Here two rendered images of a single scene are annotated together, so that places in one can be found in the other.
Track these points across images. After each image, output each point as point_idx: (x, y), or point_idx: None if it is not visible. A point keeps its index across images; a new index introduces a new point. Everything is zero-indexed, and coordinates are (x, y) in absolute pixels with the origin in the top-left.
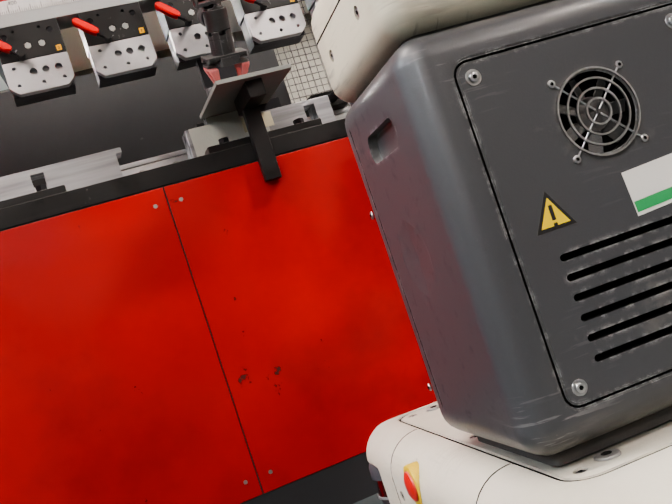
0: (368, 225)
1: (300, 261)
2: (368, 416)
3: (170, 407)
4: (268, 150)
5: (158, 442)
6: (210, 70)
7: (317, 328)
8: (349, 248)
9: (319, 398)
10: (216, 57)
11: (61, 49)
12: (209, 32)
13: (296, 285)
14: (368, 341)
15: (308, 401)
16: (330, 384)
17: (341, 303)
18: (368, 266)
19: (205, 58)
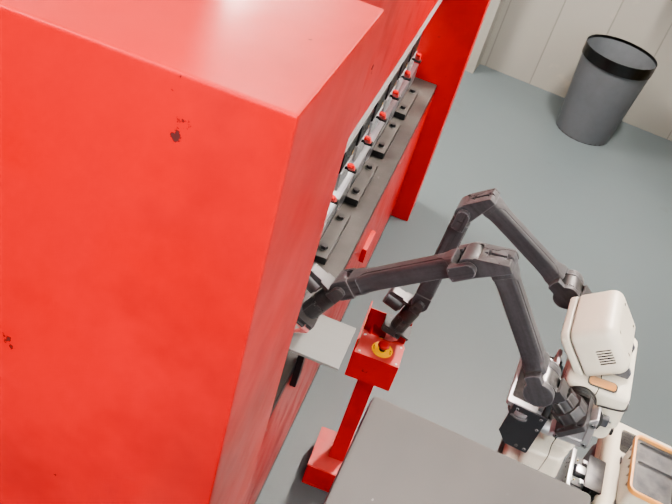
0: (301, 373)
1: (279, 420)
2: (263, 479)
3: None
4: (302, 367)
5: None
6: (306, 331)
7: (269, 452)
8: (292, 394)
9: (256, 489)
10: (315, 323)
11: None
12: (322, 309)
13: (273, 436)
14: (277, 440)
15: (253, 495)
16: (261, 477)
17: (279, 429)
18: (292, 398)
19: (307, 323)
